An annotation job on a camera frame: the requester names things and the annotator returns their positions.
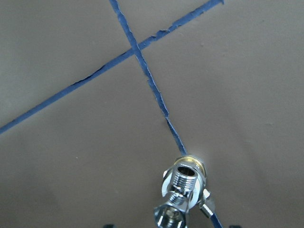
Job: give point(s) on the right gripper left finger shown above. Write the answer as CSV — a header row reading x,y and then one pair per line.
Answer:
x,y
109,226

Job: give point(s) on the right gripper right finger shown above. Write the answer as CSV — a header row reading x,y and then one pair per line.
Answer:
x,y
235,226

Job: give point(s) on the chrome angle valve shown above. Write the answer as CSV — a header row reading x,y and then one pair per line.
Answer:
x,y
173,212

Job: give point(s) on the brown paper table cover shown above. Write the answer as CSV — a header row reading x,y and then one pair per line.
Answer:
x,y
93,98

